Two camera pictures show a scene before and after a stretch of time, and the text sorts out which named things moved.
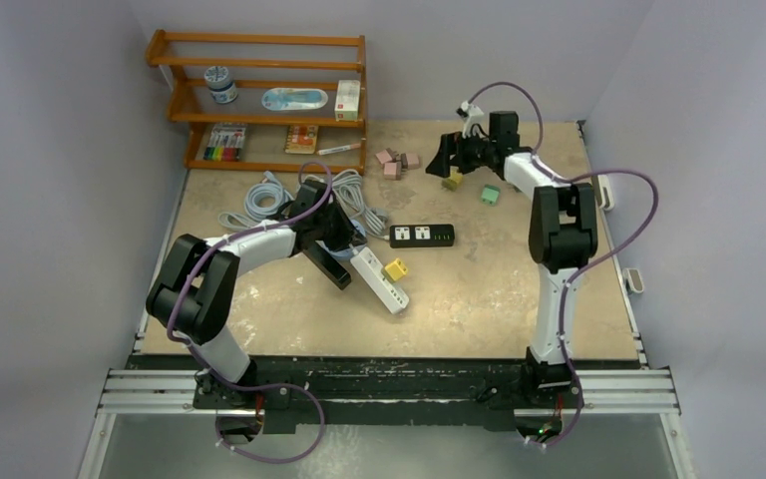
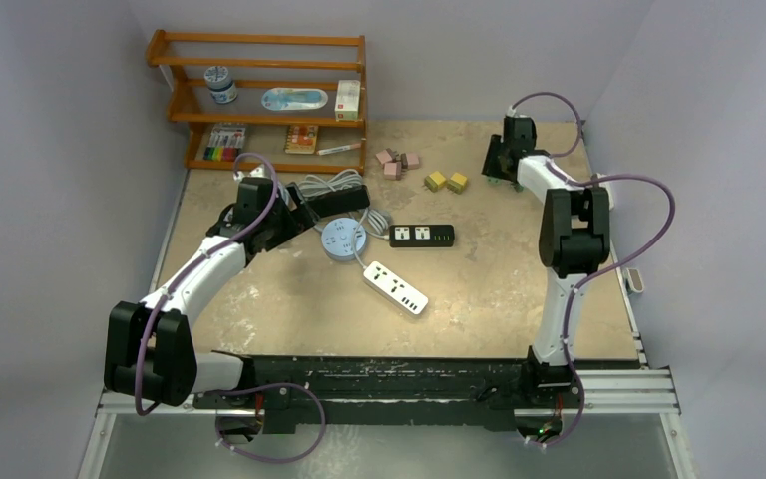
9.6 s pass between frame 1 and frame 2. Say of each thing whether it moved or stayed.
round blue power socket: stayed
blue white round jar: stayed
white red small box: stayed
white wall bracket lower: stayed
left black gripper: moved
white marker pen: stayed
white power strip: moved
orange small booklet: stayed
